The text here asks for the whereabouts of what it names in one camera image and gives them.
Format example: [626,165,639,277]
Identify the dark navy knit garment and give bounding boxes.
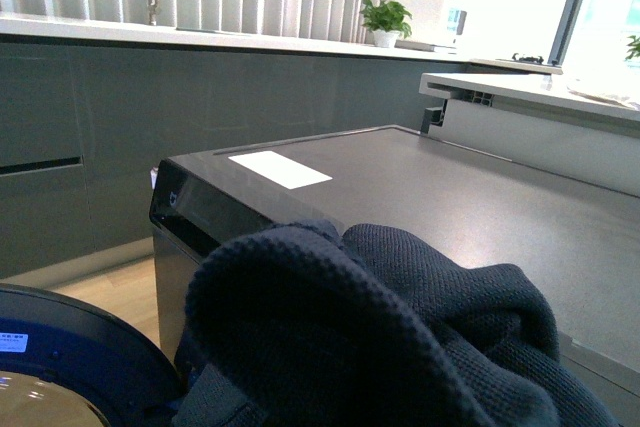
[173,222,616,426]

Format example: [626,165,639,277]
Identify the grey front-load washing machine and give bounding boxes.
[149,126,639,426]

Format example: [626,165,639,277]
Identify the washing machine round door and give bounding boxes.
[1,284,183,426]

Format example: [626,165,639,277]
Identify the green potted plant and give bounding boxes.
[360,0,412,48]

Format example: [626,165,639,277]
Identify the white countertop appliance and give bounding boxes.
[396,0,467,52]

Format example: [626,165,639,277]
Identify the dark grey kitchen cabinets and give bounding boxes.
[1,35,466,283]

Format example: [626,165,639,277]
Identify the black gas stove burner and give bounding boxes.
[511,53,545,65]

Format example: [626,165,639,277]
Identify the white side counter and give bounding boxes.
[419,73,639,195]

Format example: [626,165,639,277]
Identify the white blue energy label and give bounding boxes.
[0,332,29,354]

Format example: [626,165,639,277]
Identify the white kitchen countertop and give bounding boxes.
[1,12,562,75]

